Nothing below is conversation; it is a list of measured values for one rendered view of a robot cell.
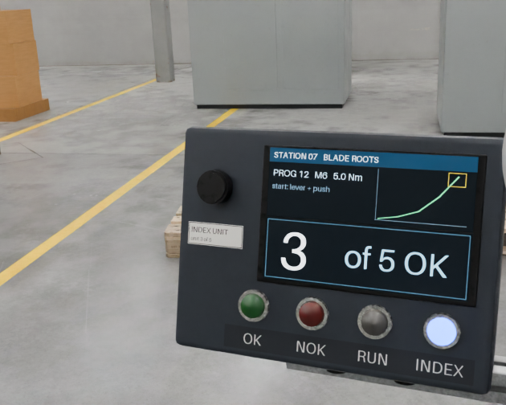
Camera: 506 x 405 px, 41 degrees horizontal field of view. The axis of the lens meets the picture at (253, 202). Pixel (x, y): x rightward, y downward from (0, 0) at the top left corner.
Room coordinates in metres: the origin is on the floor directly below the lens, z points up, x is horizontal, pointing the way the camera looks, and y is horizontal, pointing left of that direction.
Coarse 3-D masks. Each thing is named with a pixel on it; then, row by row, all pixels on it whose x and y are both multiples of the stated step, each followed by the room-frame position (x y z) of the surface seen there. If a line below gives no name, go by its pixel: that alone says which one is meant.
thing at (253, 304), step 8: (248, 296) 0.51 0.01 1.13; (256, 296) 0.51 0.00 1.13; (264, 296) 0.51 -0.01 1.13; (240, 304) 0.51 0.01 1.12; (248, 304) 0.51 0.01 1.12; (256, 304) 0.50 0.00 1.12; (264, 304) 0.51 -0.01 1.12; (240, 312) 0.51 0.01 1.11; (248, 312) 0.50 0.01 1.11; (256, 312) 0.50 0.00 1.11; (264, 312) 0.50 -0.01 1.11; (248, 320) 0.51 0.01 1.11; (256, 320) 0.51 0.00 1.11
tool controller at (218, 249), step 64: (192, 128) 0.57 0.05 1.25; (192, 192) 0.56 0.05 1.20; (256, 192) 0.54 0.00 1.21; (320, 192) 0.52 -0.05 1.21; (384, 192) 0.50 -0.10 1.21; (448, 192) 0.48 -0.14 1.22; (192, 256) 0.54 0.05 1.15; (256, 256) 0.52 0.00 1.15; (384, 256) 0.48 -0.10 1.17; (448, 256) 0.47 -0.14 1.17; (192, 320) 0.53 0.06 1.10; (448, 384) 0.44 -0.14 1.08
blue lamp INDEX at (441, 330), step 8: (432, 320) 0.46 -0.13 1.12; (440, 320) 0.45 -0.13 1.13; (448, 320) 0.45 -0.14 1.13; (424, 328) 0.46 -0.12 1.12; (432, 328) 0.45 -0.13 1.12; (440, 328) 0.45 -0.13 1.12; (448, 328) 0.45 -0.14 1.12; (456, 328) 0.45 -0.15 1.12; (432, 336) 0.45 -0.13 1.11; (440, 336) 0.45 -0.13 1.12; (448, 336) 0.45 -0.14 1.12; (456, 336) 0.45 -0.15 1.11; (432, 344) 0.45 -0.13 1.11; (440, 344) 0.45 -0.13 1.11; (448, 344) 0.45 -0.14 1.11
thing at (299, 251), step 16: (272, 224) 0.52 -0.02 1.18; (288, 224) 0.52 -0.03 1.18; (304, 224) 0.51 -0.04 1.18; (320, 224) 0.51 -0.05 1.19; (272, 240) 0.52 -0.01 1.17; (288, 240) 0.51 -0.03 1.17; (304, 240) 0.51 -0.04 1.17; (320, 240) 0.51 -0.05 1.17; (272, 256) 0.52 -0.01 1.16; (288, 256) 0.51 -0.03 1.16; (304, 256) 0.51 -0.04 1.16; (320, 256) 0.50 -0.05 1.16; (272, 272) 0.51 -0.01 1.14; (288, 272) 0.51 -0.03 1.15; (304, 272) 0.50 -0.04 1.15; (320, 272) 0.50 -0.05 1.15
